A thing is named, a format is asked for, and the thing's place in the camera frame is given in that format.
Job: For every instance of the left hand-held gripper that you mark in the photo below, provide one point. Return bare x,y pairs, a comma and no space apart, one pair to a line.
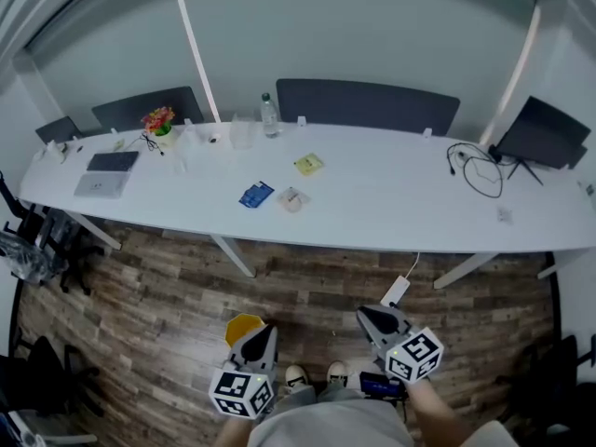
233,389

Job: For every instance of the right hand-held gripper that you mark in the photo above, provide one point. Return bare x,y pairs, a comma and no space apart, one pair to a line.
414,356

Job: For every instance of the yellow waste bin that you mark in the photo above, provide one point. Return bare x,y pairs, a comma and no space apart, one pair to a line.
239,329

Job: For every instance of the clear snack packet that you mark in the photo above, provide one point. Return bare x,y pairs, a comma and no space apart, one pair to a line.
293,199

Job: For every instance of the blue packet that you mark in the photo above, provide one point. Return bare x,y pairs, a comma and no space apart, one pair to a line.
256,194

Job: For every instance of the yellow packet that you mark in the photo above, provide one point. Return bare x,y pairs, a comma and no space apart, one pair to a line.
308,164

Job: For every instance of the person's left forearm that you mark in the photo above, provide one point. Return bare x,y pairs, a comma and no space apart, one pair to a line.
233,433

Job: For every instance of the person's right forearm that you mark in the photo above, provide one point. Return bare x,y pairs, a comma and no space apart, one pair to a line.
433,417

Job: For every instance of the white power adapter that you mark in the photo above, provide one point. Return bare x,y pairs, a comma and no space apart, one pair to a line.
395,290

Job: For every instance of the person's left shoe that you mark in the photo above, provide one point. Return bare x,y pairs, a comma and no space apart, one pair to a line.
296,379

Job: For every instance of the person's shoe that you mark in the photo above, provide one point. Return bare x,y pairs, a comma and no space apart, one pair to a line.
337,373
296,379

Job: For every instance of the person's light blue trousers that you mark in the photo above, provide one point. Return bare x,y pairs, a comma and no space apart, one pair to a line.
298,394

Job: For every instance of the black waist device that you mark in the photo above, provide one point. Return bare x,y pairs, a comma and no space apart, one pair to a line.
379,384

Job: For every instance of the person's right shoe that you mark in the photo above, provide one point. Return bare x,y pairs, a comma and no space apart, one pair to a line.
337,373

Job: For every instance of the white desk leg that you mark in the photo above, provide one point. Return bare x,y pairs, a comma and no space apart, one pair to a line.
93,231
465,270
235,256

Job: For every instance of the person's pale shirt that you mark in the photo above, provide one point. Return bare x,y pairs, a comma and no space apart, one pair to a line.
330,424

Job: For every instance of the small white wrapper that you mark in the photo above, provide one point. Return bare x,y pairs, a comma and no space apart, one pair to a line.
505,215

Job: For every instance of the black office chair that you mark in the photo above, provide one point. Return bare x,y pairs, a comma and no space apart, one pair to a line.
42,380
549,389

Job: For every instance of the black plug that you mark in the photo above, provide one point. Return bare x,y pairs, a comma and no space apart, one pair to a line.
494,154

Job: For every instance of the clear crumpled plastic bag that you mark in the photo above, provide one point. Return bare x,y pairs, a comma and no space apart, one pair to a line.
181,162

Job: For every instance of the long dark grey partition panel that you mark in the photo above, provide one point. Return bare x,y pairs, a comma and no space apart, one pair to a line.
368,107

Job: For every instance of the clear plastic container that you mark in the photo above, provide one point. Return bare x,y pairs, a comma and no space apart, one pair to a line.
242,133

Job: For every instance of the white paper roll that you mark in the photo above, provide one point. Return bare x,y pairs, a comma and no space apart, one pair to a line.
191,138

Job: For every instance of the silver laptop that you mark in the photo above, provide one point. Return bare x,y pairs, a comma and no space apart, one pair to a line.
101,184

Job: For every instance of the clear plastic water bottle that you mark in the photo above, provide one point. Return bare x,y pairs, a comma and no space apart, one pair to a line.
270,117

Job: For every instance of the black keyboard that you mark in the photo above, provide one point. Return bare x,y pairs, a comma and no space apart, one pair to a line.
113,161

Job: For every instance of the white pot with colourful flowers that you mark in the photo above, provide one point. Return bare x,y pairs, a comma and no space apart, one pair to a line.
160,126

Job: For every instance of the black monitor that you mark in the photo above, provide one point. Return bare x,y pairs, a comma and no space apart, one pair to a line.
542,133

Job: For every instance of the plastic wrapped office chair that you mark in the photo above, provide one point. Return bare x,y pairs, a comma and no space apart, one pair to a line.
23,259

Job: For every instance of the small pale yellow paper pad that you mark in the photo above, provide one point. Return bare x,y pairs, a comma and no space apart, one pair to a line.
118,144

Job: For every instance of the dark grey desk partition panel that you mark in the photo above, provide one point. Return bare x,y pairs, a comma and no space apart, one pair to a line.
149,107

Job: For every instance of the white tumbler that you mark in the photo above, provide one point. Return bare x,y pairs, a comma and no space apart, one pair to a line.
53,149

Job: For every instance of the grey roller blind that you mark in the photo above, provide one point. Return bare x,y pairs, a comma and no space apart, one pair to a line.
354,31
121,49

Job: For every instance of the small dark grey partition panel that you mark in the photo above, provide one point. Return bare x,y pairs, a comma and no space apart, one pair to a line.
58,131

